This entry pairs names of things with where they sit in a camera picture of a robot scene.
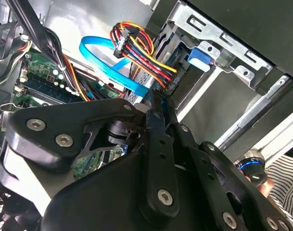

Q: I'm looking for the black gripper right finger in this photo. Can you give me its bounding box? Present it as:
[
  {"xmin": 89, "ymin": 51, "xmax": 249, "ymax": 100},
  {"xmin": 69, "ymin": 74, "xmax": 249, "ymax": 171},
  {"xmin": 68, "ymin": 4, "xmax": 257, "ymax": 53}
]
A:
[{"xmin": 165, "ymin": 99, "xmax": 293, "ymax": 231}]

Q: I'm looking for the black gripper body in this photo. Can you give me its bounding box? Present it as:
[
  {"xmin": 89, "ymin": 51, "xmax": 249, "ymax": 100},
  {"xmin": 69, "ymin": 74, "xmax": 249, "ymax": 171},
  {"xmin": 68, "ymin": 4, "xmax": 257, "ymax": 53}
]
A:
[{"xmin": 40, "ymin": 145, "xmax": 209, "ymax": 231}]

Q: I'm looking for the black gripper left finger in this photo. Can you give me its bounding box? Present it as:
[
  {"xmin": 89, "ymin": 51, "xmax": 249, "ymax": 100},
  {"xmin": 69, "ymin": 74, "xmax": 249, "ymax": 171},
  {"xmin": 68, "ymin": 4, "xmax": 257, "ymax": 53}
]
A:
[{"xmin": 5, "ymin": 90, "xmax": 181, "ymax": 219}]

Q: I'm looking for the round black tool blue ring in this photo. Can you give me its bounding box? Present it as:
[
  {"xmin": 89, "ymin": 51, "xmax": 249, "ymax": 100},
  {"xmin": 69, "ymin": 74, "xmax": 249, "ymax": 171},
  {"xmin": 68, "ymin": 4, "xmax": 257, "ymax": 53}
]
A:
[{"xmin": 234, "ymin": 149, "xmax": 269, "ymax": 186}]

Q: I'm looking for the hard disk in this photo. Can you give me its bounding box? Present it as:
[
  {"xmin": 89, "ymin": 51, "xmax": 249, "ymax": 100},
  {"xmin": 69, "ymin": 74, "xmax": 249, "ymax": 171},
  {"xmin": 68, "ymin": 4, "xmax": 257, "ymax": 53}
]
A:
[{"xmin": 146, "ymin": 24, "xmax": 212, "ymax": 114}]

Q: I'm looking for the person's hand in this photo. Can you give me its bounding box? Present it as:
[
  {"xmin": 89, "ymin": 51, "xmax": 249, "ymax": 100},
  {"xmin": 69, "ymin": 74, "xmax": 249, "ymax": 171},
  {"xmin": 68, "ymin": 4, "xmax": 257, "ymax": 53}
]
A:
[{"xmin": 256, "ymin": 179, "xmax": 275, "ymax": 198}]

